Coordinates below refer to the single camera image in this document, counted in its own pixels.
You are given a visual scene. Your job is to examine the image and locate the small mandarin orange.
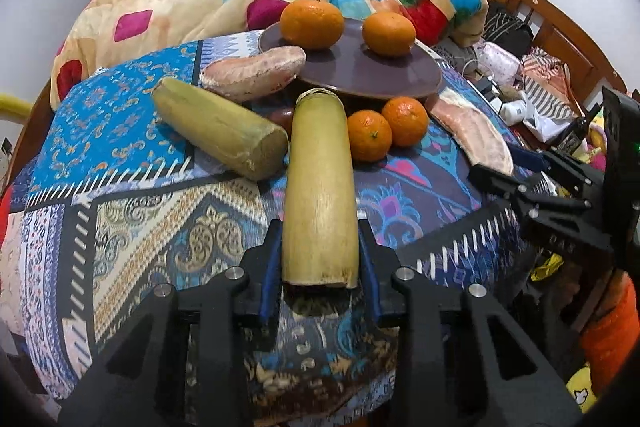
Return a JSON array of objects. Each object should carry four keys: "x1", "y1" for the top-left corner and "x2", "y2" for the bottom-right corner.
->
[
  {"x1": 347, "y1": 109, "x2": 393, "y2": 162},
  {"x1": 382, "y1": 96, "x2": 430, "y2": 147}
]

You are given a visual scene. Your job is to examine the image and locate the dark red plum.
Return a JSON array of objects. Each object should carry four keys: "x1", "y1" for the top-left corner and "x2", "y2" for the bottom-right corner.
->
[{"x1": 267, "y1": 107, "x2": 294, "y2": 136}]

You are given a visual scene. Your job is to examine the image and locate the wooden bed headboard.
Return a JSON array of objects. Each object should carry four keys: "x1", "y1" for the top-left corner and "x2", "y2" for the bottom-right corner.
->
[{"x1": 489, "y1": 0, "x2": 627, "y2": 104}]

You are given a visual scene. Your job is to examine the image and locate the blue patterned bed cloth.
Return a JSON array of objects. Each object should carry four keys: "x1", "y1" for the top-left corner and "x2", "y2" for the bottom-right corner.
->
[{"x1": 1, "y1": 31, "x2": 530, "y2": 426}]

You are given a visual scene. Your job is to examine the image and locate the large orange on plate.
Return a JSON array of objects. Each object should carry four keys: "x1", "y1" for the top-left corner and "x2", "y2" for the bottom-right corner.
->
[
  {"x1": 361, "y1": 12, "x2": 416, "y2": 57},
  {"x1": 279, "y1": 0, "x2": 345, "y2": 50}
]

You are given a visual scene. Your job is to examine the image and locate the dark purple round plate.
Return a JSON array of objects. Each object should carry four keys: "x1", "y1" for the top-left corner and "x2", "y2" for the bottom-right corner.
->
[{"x1": 258, "y1": 17, "x2": 445, "y2": 102}]

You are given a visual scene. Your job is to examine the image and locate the yellow foam tube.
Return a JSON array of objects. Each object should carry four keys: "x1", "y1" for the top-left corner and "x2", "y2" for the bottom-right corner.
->
[{"x1": 0, "y1": 93, "x2": 32, "y2": 124}]

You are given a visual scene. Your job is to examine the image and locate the colourful patchwork fleece blanket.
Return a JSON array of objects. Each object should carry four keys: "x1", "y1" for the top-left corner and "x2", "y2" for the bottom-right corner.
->
[{"x1": 50, "y1": 0, "x2": 488, "y2": 108}]

